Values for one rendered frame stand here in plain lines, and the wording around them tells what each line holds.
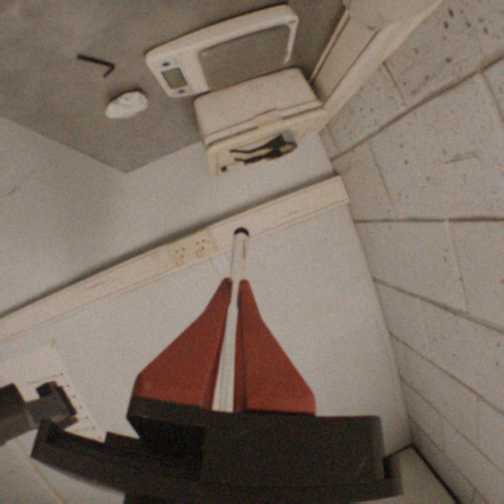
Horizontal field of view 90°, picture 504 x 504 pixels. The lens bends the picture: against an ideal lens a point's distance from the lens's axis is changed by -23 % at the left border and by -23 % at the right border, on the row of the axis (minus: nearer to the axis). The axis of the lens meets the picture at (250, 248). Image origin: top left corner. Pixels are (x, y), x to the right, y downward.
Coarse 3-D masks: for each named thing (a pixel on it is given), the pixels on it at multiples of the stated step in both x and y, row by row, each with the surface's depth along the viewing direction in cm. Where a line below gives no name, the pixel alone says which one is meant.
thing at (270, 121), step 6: (264, 114) 68; (270, 114) 69; (276, 114) 69; (258, 120) 69; (264, 120) 69; (270, 120) 69; (276, 120) 69; (282, 120) 69; (258, 126) 68; (264, 126) 68; (270, 126) 68; (276, 126) 69; (282, 126) 69; (264, 132) 69
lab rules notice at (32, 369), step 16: (32, 352) 109; (48, 352) 109; (0, 368) 108; (16, 368) 109; (32, 368) 109; (48, 368) 109; (64, 368) 110; (16, 384) 109; (32, 384) 110; (64, 384) 110; (80, 400) 111; (80, 416) 112; (80, 432) 112; (96, 432) 112
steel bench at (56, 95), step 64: (0, 0) 17; (64, 0) 23; (128, 0) 29; (192, 0) 34; (256, 0) 39; (320, 0) 43; (0, 64) 27; (64, 64) 35; (128, 64) 44; (64, 128) 54; (128, 128) 70; (192, 128) 90
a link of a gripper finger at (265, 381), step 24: (240, 312) 12; (240, 336) 11; (264, 336) 11; (240, 360) 10; (264, 360) 9; (288, 360) 10; (240, 384) 10; (264, 384) 8; (288, 384) 8; (240, 408) 9; (264, 408) 8; (288, 408) 8; (312, 408) 8
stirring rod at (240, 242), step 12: (240, 228) 12; (240, 240) 12; (240, 252) 12; (240, 264) 13; (240, 276) 13; (240, 288) 14; (228, 312) 15; (228, 324) 15; (228, 336) 16; (228, 348) 17; (228, 360) 18; (228, 372) 19; (228, 384) 20
